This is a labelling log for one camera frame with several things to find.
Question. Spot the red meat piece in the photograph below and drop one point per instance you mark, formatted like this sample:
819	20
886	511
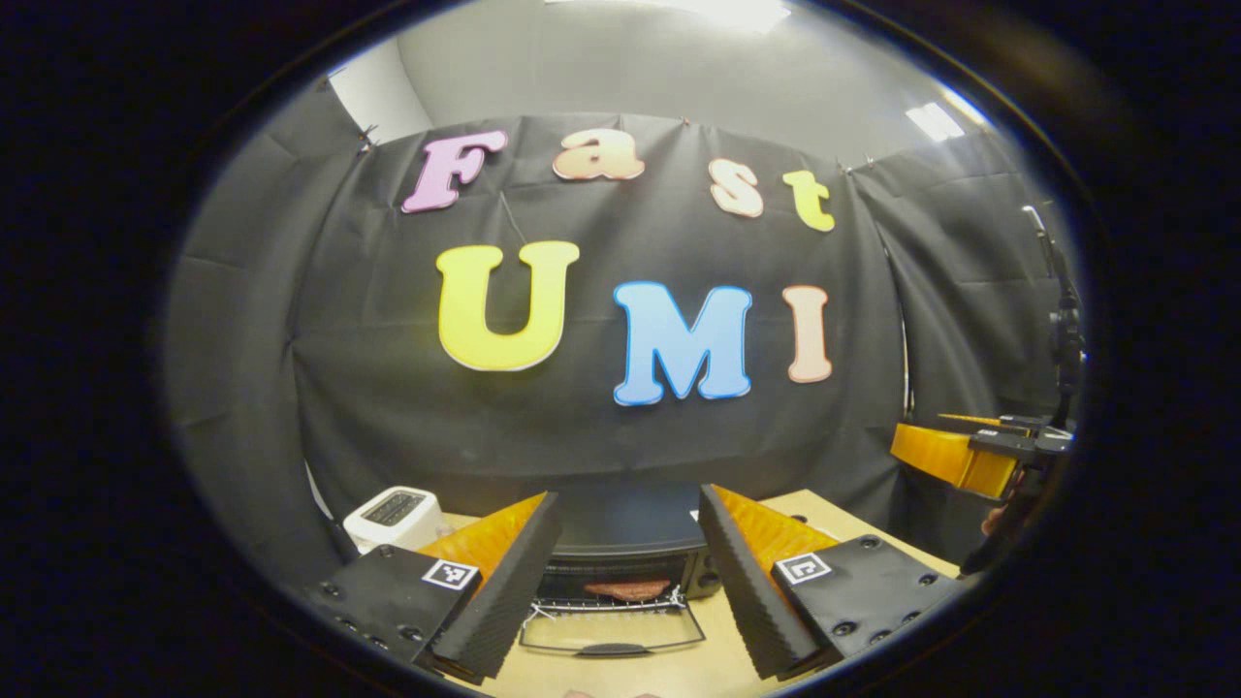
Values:
628	588

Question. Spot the white toaster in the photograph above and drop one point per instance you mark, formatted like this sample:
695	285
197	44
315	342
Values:
393	519

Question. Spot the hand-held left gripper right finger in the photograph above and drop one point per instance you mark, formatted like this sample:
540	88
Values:
747	582

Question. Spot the small ceiling light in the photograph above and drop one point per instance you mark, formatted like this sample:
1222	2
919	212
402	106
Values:
936	121

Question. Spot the black electric oven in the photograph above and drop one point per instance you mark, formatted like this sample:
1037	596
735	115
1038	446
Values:
630	533

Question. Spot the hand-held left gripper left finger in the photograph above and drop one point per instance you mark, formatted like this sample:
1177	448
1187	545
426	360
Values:
514	582

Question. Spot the black backdrop cloth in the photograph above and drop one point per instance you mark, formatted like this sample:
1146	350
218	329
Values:
601	436

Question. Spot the black stand pole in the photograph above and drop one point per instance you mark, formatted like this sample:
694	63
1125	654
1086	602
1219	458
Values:
1065	320

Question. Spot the large ceiling light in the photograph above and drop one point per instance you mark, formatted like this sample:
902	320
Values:
737	12

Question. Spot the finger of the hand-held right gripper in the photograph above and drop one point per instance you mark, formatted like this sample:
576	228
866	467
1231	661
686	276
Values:
945	456
999	423

